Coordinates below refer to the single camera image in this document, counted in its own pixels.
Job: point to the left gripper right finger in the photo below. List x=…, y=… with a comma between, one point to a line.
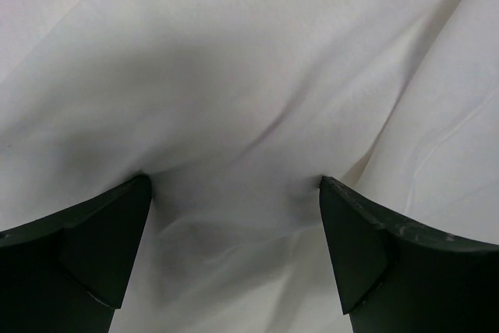
x=395, y=274

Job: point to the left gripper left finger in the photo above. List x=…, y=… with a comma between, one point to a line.
x=68, y=272

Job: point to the white t-shirt red print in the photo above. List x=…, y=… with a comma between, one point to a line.
x=236, y=109

